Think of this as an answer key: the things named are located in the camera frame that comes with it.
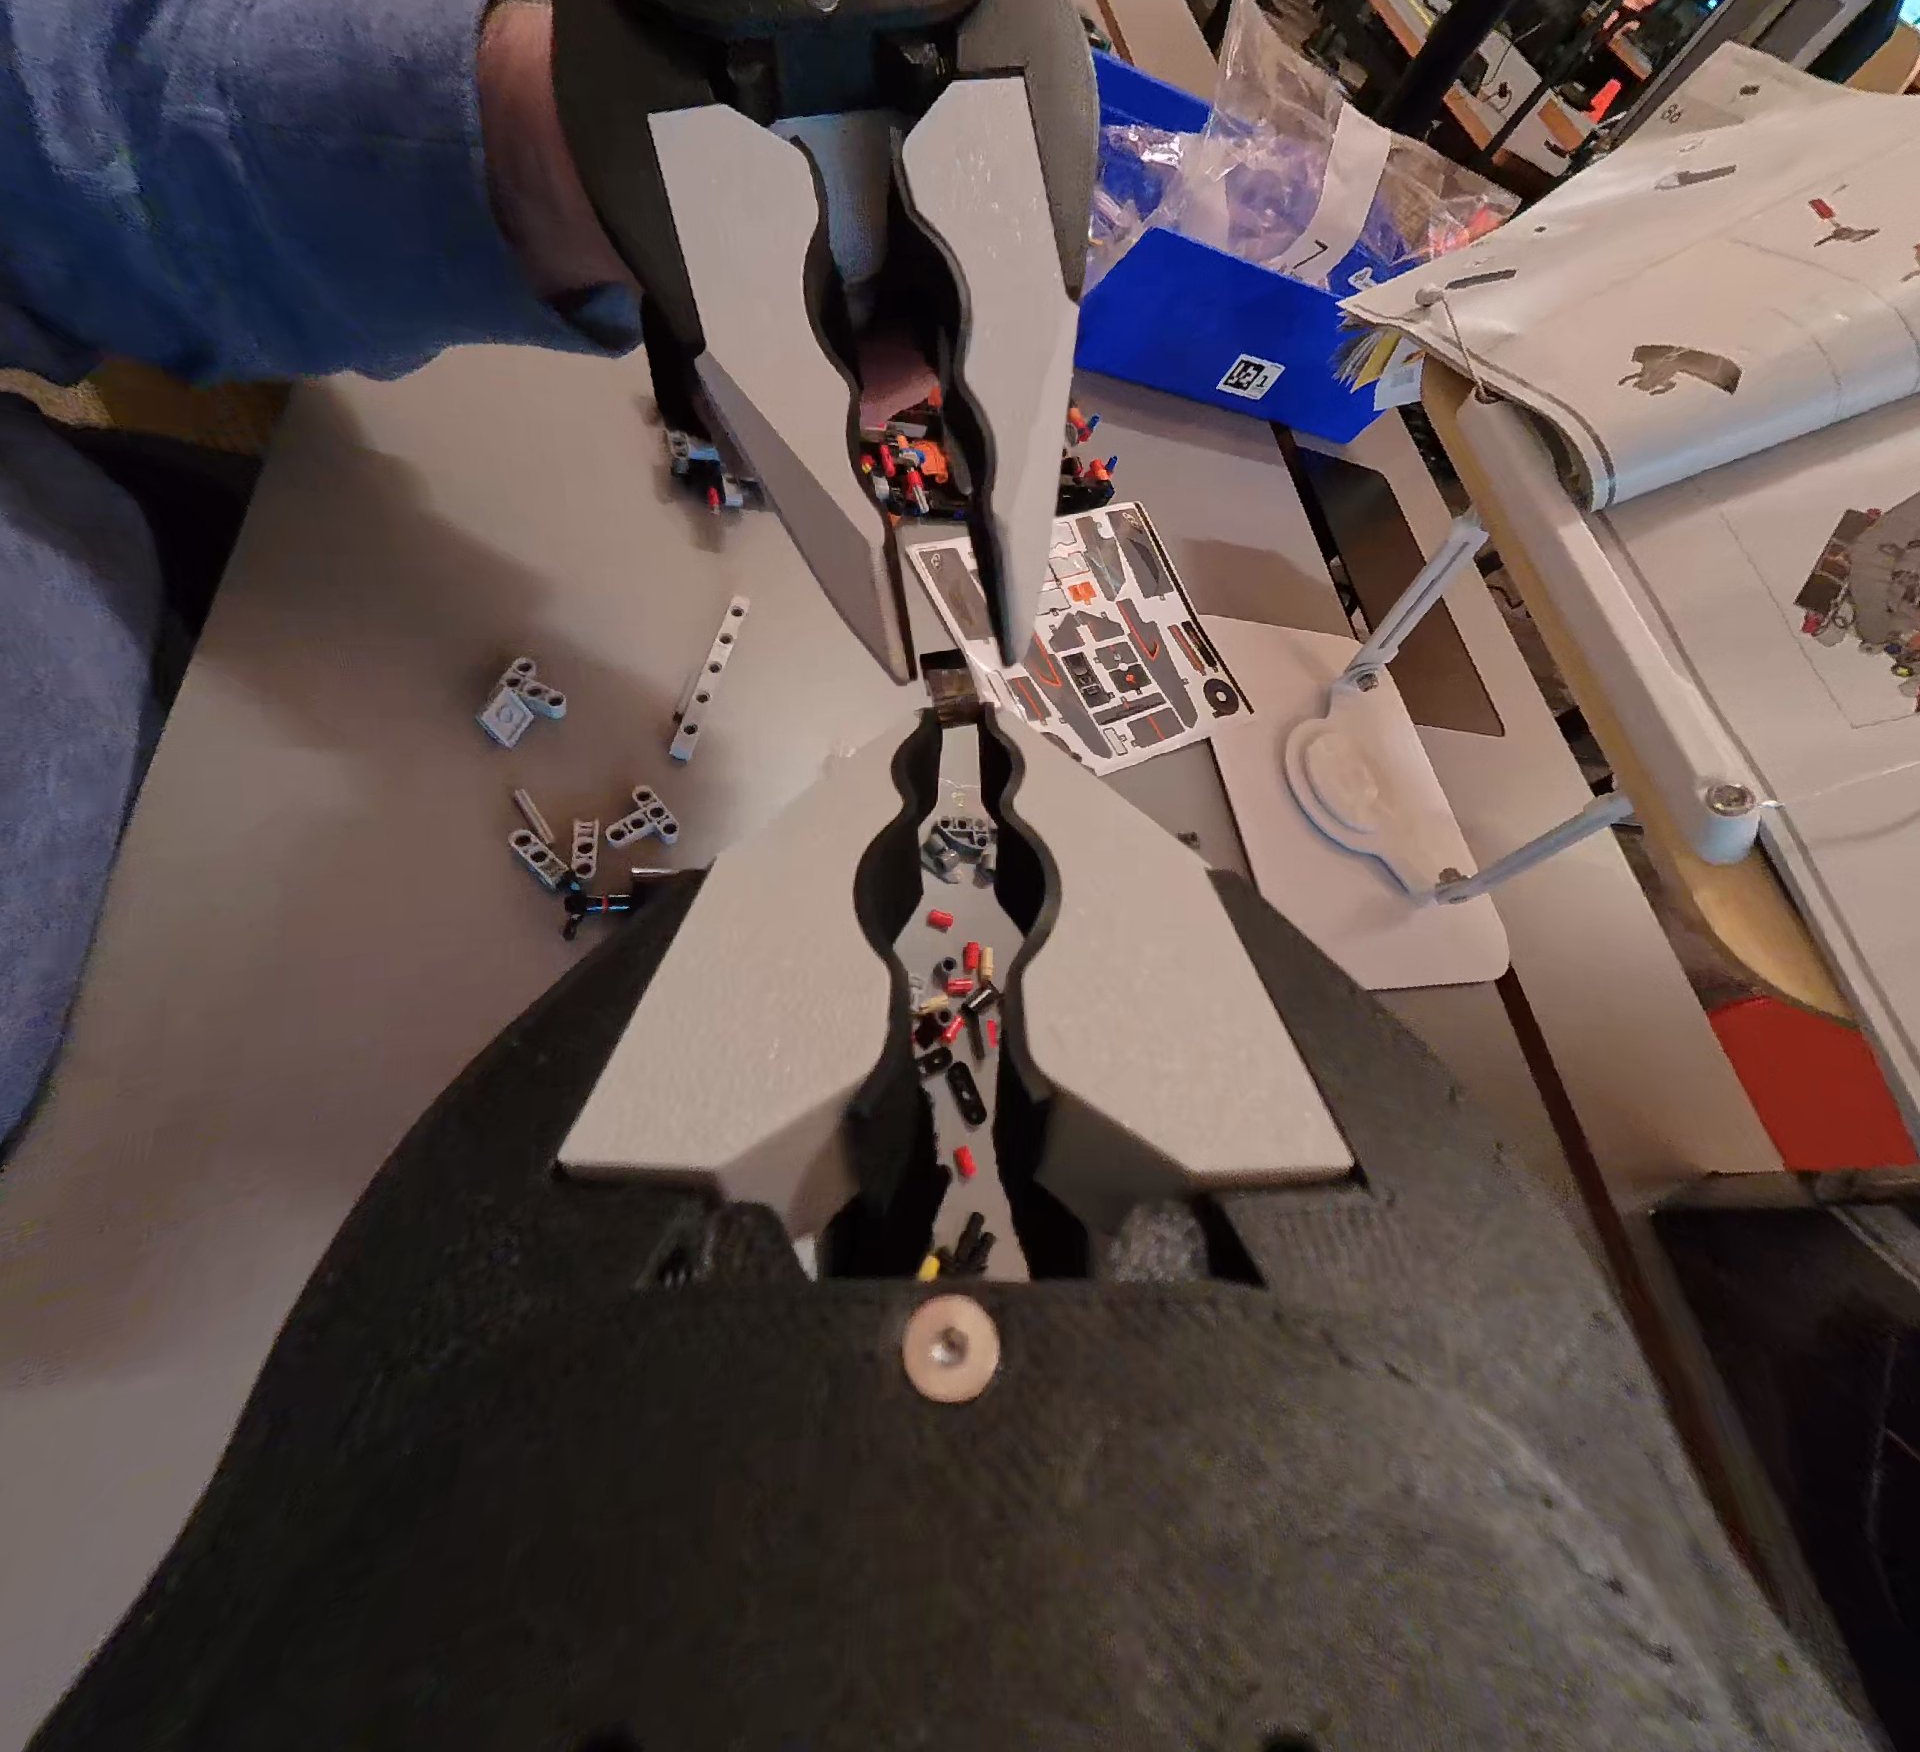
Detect small grey lego subassembly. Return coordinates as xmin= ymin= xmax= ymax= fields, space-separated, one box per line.
xmin=664 ymin=421 xmax=770 ymax=520

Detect white straight lego beam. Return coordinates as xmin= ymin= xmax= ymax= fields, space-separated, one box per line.
xmin=665 ymin=595 xmax=752 ymax=766

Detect partly built lego car model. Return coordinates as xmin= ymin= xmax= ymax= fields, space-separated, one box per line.
xmin=861 ymin=387 xmax=1115 ymax=525

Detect clear plastic bags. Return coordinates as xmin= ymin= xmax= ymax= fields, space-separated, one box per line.
xmin=1087 ymin=0 xmax=1519 ymax=291

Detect pile of coloured lego pins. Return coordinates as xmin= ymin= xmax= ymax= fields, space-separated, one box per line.
xmin=897 ymin=901 xmax=1004 ymax=1282

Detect blue bin with tag label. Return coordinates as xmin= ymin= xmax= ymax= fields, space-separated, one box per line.
xmin=1074 ymin=50 xmax=1431 ymax=450

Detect lego sticker sheet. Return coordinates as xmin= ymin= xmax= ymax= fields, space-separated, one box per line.
xmin=903 ymin=498 xmax=1257 ymax=782

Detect lego instruction booklet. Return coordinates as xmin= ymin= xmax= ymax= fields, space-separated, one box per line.
xmin=1338 ymin=39 xmax=1920 ymax=1080

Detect cluster of white lego beams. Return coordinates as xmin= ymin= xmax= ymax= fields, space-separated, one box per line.
xmin=505 ymin=782 xmax=687 ymax=894

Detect red plastic object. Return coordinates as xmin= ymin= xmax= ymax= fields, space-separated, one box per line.
xmin=1705 ymin=994 xmax=1879 ymax=1170

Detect person's left hand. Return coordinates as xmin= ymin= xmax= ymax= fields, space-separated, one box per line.
xmin=477 ymin=0 xmax=645 ymax=302

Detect light grey plate with beams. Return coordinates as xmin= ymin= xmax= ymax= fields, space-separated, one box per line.
xmin=472 ymin=653 xmax=572 ymax=753

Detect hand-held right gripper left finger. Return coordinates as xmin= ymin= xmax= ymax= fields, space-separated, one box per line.
xmin=552 ymin=710 xmax=941 ymax=1280

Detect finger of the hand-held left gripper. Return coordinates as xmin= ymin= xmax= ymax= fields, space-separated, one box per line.
xmin=894 ymin=75 xmax=1082 ymax=670
xmin=645 ymin=105 xmax=917 ymax=687

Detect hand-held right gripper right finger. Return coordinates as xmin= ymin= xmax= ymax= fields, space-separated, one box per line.
xmin=975 ymin=710 xmax=1362 ymax=1280

